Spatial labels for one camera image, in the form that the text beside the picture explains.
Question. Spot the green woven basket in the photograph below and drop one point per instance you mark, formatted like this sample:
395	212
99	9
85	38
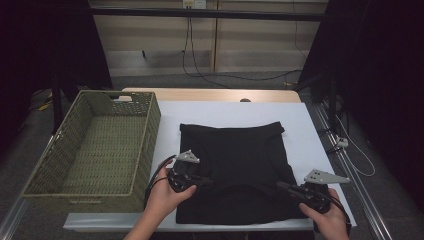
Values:
100	150

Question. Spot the dark round table grommet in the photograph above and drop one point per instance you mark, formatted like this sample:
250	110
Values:
245	100

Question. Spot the aluminium rail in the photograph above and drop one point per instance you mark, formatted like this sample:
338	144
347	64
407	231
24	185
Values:
13	213
363	203

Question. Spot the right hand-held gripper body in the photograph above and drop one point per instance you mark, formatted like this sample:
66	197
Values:
318	196

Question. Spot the white plug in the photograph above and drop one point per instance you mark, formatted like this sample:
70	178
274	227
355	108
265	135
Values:
342	142

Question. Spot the person's left hand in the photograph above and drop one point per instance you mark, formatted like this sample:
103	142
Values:
163	200

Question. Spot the white wall outlet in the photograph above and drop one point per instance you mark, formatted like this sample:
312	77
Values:
194	4

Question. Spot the small black wall fitting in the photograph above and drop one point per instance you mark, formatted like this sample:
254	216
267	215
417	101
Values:
143	53

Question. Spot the wooden wall strip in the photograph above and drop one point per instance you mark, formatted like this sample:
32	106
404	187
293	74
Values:
215	40

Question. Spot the black curtain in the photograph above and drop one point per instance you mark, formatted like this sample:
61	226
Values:
40	50
383	66

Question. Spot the black tank top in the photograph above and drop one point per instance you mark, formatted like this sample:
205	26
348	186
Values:
240	156

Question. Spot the person's right hand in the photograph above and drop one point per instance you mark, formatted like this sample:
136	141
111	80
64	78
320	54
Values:
330	223

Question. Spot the black horizontal metal bar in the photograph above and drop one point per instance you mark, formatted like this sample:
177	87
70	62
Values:
200	13

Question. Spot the black metal stand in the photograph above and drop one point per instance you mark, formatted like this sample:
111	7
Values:
56	106
332	106

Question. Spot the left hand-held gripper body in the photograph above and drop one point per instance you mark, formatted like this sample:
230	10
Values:
183	175

